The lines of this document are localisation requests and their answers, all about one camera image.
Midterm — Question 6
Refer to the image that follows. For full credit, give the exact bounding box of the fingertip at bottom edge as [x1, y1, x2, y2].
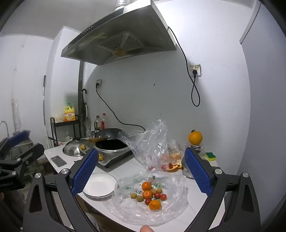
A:
[140, 225, 154, 232]

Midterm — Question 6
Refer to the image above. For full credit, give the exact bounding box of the chrome sink faucet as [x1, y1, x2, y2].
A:
[0, 120, 10, 138]

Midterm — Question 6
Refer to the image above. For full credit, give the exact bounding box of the black metal shelf rack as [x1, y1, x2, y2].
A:
[49, 117, 82, 147]

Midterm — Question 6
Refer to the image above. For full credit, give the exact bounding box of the grey smartphone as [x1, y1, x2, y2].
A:
[51, 156, 67, 167]

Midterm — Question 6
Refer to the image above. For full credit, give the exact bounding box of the steel pot lid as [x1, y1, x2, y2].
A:
[63, 138, 88, 157]

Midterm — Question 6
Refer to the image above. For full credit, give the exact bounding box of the yellow cooking oil bottle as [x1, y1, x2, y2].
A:
[63, 103, 76, 121]

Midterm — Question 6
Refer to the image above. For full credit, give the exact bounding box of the yellow green sponge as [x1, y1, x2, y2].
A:
[205, 152, 216, 161]

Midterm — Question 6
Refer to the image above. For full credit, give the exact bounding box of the white ceramic plate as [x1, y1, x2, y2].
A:
[83, 173, 117, 199]

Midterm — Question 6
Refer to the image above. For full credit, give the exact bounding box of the clear glass jar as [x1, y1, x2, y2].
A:
[181, 145, 206, 179]

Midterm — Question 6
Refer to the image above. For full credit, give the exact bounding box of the red cherry tomato right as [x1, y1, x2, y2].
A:
[160, 194, 167, 201]

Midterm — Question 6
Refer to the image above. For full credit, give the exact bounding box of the red cherry tomato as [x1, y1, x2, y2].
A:
[160, 194, 167, 201]
[154, 192, 161, 199]
[145, 199, 152, 205]

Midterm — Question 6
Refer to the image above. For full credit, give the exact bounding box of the orange peel piece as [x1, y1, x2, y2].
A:
[167, 163, 182, 172]

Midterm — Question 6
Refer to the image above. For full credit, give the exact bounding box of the induction cooker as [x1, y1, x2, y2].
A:
[97, 150, 133, 168]

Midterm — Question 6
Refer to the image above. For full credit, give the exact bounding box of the small bag of fruit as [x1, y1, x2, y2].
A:
[161, 139, 183, 171]

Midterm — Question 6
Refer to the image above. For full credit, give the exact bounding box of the red cherry tomato middle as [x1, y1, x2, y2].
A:
[154, 192, 161, 199]

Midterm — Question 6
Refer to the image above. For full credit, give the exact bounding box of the dark sauce bottle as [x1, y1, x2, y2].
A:
[93, 115, 102, 132]

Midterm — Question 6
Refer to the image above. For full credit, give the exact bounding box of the orange tangerine bottom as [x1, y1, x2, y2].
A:
[148, 200, 161, 210]

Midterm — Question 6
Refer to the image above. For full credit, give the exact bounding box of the orange tangerine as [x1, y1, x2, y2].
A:
[142, 181, 152, 191]
[142, 190, 153, 199]
[148, 200, 161, 210]

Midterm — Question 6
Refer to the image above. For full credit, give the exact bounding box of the large orange on jar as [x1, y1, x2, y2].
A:
[188, 130, 203, 145]

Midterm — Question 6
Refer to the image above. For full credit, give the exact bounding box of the red-capped sauce bottle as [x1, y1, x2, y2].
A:
[100, 113, 108, 130]

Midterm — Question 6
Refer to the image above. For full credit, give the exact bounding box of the flat clear plastic bag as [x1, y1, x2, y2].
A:
[105, 170, 188, 226]

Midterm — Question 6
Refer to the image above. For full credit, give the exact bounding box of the green longan left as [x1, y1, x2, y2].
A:
[130, 193, 137, 199]

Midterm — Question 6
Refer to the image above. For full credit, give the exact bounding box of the red cherry tomato lower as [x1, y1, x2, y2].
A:
[145, 199, 152, 205]

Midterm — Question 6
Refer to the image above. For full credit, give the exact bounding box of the orange tangerine middle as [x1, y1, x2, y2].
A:
[142, 190, 153, 199]

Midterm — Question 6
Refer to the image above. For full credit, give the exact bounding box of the black pot on cooker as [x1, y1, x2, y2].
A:
[95, 139, 129, 153]

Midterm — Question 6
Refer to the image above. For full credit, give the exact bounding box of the orange tangerine top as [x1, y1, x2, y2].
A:
[142, 181, 152, 191]

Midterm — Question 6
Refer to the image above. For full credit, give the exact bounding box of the green longan lower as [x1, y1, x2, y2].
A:
[136, 195, 144, 202]

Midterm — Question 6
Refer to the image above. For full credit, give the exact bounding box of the upright crumpled plastic bag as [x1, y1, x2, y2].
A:
[117, 119, 171, 171]

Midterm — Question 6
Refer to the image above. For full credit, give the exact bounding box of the stainless steel range hood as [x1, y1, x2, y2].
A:
[61, 1, 176, 66]

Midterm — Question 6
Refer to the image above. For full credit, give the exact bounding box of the black wok with handle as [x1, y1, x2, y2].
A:
[89, 128, 122, 143]

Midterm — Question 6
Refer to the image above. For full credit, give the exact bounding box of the black cooker power cable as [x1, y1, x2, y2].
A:
[95, 83, 146, 132]

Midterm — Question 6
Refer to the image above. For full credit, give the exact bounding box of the white wall socket left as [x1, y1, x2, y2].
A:
[95, 79, 102, 87]

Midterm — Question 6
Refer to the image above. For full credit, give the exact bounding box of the white wall socket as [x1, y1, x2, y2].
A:
[189, 65, 201, 77]
[95, 79, 102, 87]

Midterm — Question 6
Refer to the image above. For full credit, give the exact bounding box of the black hood power cable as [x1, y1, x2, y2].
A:
[167, 26, 201, 107]

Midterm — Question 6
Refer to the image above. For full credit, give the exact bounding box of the white wall socket right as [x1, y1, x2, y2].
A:
[189, 65, 201, 77]

